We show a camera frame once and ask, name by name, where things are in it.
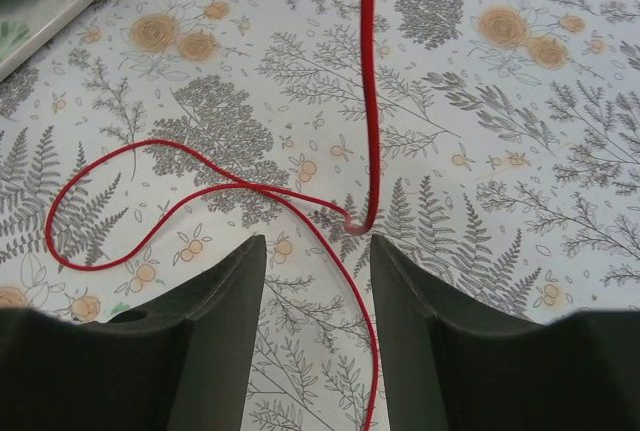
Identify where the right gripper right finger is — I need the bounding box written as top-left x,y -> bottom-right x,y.
370,235 -> 639,430

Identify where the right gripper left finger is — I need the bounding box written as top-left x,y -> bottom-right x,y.
1,235 -> 266,430

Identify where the red headphone cable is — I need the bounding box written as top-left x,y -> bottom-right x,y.
44,0 -> 381,431

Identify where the floral tablecloth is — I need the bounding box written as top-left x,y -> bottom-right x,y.
1,0 -> 639,430

